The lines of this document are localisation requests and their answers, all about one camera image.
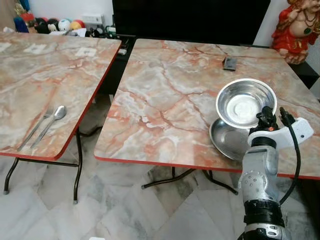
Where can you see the stainless steel bowl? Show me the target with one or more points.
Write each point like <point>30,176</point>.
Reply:
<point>242,102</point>

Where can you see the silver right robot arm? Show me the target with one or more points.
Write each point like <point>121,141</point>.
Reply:
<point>259,172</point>

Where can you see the stainless steel plate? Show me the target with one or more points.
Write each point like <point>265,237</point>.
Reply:
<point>227,142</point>

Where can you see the small dark flat device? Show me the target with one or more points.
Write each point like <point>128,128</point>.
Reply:
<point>230,63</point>

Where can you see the red seated figure statue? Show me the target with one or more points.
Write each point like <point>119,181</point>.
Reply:
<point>295,30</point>

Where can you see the marble-pattern folding table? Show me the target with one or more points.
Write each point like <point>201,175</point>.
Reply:
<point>45,85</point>
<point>170,100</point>

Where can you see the black television screen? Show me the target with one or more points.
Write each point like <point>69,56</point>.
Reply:
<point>190,20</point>

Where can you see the small white adapter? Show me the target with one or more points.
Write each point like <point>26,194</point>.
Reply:
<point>122,51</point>

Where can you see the white paper label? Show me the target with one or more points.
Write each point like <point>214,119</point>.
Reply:
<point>86,52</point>

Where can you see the steel spoon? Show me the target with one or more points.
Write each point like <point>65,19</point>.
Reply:
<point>59,113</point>

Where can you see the yellow and red toy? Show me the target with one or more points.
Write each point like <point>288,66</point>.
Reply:
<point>77,25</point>

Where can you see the white round toy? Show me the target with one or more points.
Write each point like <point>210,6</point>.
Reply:
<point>64,25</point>

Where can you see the steel fork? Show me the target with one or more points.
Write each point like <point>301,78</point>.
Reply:
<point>37,129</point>

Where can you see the black plush toy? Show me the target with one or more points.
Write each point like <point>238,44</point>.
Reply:
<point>42,26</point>

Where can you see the blue toy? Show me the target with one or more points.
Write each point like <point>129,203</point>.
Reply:
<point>20,25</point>

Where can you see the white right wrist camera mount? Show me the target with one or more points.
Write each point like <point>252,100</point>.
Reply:
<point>300,131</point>

